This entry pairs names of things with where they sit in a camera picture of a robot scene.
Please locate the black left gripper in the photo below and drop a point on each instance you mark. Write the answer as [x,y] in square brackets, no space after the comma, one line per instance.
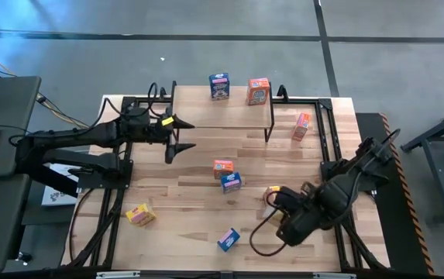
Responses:
[155,129]

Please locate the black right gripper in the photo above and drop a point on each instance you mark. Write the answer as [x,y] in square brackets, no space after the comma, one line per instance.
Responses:
[299,228]

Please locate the yellow Corn Pops cereal box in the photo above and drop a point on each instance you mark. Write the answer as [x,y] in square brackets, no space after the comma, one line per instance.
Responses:
[276,189]
[140,214]

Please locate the orange Mini-Wheats cereal box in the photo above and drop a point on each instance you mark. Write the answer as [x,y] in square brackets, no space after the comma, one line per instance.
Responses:
[258,93]
[223,166]
[301,126]

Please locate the blue Frosted Flakes cereal box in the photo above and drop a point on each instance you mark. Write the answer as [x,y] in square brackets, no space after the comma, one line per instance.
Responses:
[228,239]
[231,181]
[219,87]

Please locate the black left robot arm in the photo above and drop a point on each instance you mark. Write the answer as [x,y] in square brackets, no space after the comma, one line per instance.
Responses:
[70,138]

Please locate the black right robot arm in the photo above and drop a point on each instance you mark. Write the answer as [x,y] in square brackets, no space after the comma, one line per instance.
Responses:
[345,186]

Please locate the black table clamp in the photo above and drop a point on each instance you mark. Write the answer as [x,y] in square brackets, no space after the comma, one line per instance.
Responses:
[282,92]
[162,93]

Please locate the black hazard-striped floor mat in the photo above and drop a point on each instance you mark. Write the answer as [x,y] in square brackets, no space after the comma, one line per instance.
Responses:
[392,240]

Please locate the white printed box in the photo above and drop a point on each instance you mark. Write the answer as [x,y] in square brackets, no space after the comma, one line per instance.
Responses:
[57,197]

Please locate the black diagonal support beam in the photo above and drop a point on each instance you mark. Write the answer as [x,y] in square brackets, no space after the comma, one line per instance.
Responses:
[43,180]

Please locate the black caster wheel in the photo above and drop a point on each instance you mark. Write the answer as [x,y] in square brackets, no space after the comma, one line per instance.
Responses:
[24,257]

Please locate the wooden shelf black metal frame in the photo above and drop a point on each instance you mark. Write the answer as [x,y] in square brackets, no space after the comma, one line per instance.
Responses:
[221,112]

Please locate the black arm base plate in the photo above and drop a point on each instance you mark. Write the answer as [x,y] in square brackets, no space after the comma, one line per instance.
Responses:
[328,170]
[101,183]

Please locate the silver metal bracket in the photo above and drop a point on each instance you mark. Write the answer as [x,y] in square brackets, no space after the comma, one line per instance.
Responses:
[334,276]
[117,275]

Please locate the black aluminium table frame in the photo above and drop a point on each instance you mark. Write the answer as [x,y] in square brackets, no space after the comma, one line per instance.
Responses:
[299,102]

